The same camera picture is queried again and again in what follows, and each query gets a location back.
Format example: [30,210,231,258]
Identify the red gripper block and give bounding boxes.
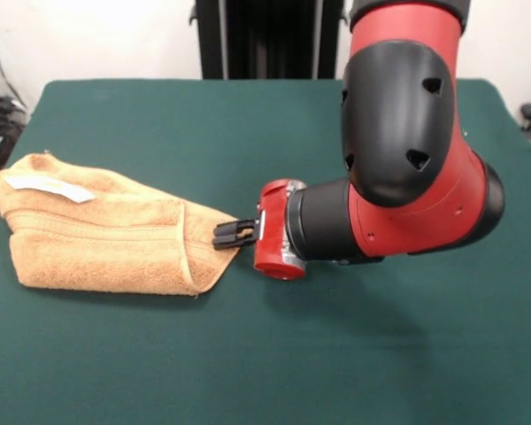
[212,179,311,282]

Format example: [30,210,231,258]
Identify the tan terry towel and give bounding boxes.
[0,151,241,298]

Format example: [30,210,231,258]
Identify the dark green table cloth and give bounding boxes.
[0,77,531,425]

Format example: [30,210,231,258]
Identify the black equipment pile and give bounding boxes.
[0,68,28,183]

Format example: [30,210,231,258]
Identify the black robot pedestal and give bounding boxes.
[188,0,353,81]

